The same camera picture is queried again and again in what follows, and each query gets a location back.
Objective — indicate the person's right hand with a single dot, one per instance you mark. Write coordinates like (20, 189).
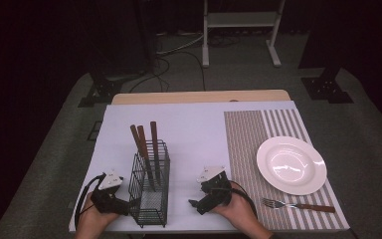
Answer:
(240, 214)

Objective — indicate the striped grey placemat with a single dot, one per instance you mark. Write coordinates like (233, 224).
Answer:
(245, 149)

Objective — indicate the white table cover sheet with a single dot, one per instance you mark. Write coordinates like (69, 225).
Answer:
(192, 139)

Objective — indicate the light wooden table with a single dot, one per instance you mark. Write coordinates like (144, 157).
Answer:
(199, 97)

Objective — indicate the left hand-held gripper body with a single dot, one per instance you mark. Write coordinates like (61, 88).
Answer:
(107, 203)

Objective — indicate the white round plate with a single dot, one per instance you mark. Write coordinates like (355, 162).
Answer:
(291, 165)

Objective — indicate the person's left hand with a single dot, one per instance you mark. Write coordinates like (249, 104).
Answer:
(91, 223)

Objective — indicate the white metal stand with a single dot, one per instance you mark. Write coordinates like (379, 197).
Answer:
(242, 19)

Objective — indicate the small black floor frame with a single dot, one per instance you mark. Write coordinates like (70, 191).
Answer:
(94, 131)

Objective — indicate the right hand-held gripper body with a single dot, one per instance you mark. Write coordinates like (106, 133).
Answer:
(216, 191)

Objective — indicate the black stand base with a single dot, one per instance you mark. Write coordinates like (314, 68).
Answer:
(101, 91)
(326, 88)

